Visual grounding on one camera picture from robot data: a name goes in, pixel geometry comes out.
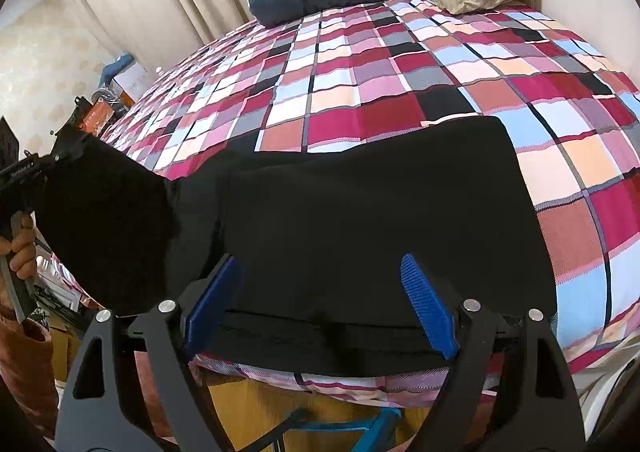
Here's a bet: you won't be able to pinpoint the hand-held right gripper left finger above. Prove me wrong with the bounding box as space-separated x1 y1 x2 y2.
54 255 242 452

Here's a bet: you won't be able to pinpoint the orange cardboard box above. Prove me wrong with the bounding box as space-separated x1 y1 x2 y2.
75 96 123 140

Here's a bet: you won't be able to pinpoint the blue stool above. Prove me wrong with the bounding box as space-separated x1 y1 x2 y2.
250 407 403 452

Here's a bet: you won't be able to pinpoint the person's left hand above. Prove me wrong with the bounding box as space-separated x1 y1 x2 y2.
0 212 37 279

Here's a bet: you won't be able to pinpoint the white cardboard box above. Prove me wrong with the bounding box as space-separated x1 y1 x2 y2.
112 64 151 107

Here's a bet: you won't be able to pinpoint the black pants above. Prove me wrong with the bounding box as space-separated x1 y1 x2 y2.
37 116 558 378

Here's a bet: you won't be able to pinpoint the checkered bedspread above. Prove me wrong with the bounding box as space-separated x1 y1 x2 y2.
50 0 640 408

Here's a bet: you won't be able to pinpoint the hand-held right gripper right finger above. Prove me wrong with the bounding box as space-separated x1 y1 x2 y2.
399 253 586 452

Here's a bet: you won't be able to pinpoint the person's left forearm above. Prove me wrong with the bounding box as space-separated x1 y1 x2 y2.
0 302 58 438

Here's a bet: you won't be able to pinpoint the blue cloth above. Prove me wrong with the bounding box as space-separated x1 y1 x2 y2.
97 53 136 87

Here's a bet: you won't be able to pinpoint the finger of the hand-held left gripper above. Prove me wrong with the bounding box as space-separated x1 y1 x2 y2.
49 124 93 169

